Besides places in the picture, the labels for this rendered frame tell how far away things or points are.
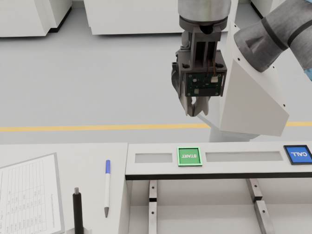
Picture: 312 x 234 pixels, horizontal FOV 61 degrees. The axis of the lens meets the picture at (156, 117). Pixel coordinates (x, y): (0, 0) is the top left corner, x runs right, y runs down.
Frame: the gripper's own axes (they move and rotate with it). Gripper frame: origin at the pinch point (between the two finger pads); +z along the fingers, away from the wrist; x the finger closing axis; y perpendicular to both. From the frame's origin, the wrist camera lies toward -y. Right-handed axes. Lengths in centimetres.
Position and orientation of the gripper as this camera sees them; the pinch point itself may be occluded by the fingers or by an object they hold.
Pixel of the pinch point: (192, 108)
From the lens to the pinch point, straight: 54.7
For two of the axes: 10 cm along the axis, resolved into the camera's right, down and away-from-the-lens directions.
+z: 0.3, 7.4, 6.7
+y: 0.0, 6.8, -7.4
